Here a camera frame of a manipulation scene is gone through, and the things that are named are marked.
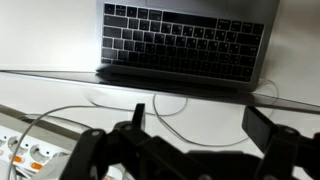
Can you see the white power strip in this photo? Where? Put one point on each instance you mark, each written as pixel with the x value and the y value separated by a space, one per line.
pixel 20 146

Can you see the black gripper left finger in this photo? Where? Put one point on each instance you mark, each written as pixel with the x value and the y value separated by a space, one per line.
pixel 133 146

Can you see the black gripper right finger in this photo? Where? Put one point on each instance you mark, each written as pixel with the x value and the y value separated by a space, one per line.
pixel 286 150

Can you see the grey laptop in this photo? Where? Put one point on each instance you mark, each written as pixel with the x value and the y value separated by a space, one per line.
pixel 186 43

